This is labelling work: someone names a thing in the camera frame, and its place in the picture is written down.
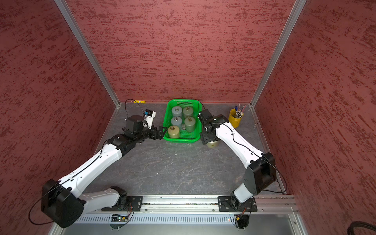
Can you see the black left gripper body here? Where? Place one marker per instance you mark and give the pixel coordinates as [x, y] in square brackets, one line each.
[147, 133]

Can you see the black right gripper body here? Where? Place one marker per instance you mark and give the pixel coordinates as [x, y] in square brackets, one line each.
[206, 136]

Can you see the beige tea canister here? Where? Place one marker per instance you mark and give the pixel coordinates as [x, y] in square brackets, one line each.
[174, 132]

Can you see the green tea canister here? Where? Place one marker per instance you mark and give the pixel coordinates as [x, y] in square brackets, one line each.
[190, 124]

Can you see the yellow-green tea canister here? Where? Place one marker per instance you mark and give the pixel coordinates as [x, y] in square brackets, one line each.
[212, 144]

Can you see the grey-green tea canister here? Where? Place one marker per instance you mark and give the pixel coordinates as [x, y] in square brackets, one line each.
[177, 121]
[188, 112]

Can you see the grey-green tea canister front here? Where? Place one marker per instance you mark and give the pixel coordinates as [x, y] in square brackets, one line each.
[177, 121]

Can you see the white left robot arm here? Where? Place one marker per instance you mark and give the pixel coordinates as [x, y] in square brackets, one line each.
[64, 201]

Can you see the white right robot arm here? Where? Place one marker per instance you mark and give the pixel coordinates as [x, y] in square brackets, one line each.
[260, 170]

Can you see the green plastic basket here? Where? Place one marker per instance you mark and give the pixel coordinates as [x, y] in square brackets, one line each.
[185, 136]

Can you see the grey tea canister back left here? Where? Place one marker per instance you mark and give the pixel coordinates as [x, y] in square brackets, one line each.
[177, 111]

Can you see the yellow metal pencil bucket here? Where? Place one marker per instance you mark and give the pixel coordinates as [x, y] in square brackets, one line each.
[235, 122]

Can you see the bundle of pencils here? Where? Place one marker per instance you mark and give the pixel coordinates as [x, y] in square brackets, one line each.
[239, 111]

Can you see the yellow marker pen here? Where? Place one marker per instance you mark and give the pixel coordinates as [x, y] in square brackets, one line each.
[140, 101]

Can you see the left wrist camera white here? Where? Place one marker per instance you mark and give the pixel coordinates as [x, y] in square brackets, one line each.
[149, 117]

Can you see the aluminium corner post right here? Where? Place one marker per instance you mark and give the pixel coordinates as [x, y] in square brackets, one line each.
[287, 30]

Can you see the aluminium corner post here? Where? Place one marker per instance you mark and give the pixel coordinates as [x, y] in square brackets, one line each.
[73, 25]
[287, 30]

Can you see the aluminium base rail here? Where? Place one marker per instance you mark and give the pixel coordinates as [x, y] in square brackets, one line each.
[194, 214]

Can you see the aluminium corner post left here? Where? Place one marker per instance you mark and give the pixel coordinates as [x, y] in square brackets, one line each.
[73, 25]

